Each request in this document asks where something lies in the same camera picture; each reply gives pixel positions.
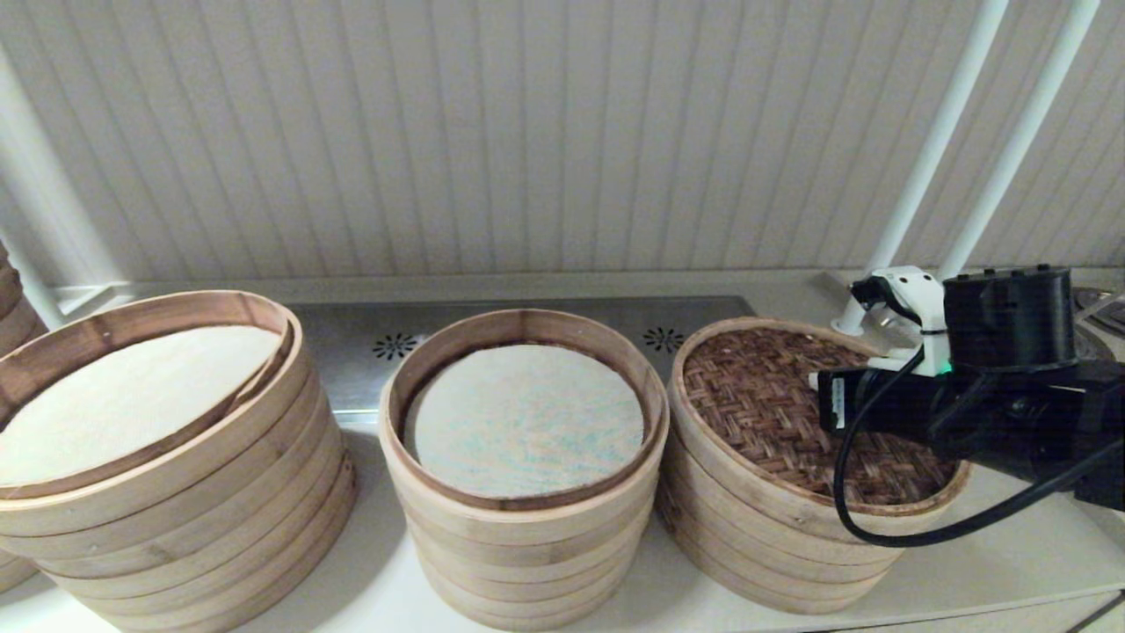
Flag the woven bamboo steamer lid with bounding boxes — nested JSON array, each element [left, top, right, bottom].
[[670, 316, 972, 544]]

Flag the short bamboo steamer stack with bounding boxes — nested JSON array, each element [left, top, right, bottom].
[[655, 440, 906, 614]]

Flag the white steamer liner green flecks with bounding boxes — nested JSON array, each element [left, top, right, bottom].
[[404, 344, 647, 499]]

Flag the tall narrow bamboo steamer stack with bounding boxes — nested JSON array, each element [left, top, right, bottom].
[[380, 309, 669, 630]]

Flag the wide bamboo steamer stack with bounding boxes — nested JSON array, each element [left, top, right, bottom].
[[0, 291, 359, 633]]

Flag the large plain white steamer liner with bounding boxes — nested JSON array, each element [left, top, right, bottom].
[[0, 326, 287, 486]]

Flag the dark bamboo steamer stack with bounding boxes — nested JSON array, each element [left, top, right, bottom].
[[0, 237, 52, 361]]

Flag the round steel counter dish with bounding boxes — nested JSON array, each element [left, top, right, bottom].
[[1074, 287, 1125, 335]]

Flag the white metal pole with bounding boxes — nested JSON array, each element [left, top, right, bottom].
[[831, 0, 1010, 337], [936, 0, 1100, 280]]

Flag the thick white pipe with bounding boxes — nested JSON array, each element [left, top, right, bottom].
[[0, 44, 124, 291]]

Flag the long black cable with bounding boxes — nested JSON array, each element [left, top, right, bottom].
[[833, 347, 1125, 548]]

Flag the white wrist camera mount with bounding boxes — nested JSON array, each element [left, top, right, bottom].
[[849, 266, 950, 377]]

